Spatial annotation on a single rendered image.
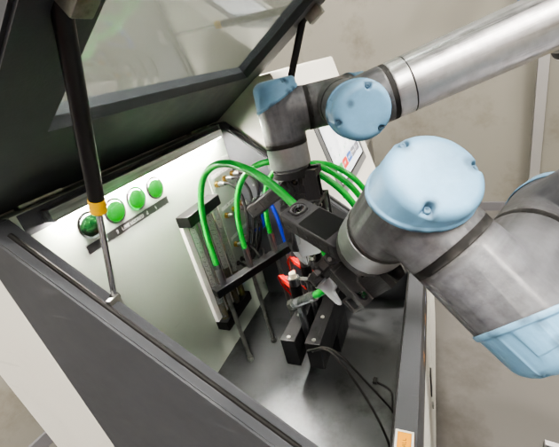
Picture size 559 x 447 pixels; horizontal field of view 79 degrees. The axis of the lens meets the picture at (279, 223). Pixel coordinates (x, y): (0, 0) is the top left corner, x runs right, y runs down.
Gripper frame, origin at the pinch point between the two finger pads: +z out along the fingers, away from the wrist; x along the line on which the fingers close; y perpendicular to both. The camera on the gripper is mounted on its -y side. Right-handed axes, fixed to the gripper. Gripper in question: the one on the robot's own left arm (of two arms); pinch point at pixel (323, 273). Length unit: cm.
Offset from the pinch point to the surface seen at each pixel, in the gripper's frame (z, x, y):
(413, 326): 25.2, 15.8, 21.2
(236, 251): 47, -1, -26
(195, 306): 36.6, -20.1, -17.9
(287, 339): 30.0, -8.1, 3.9
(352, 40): 149, 211, -142
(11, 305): 5, -42, -30
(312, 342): 26.9, -4.5, 8.3
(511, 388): 112, 66, 88
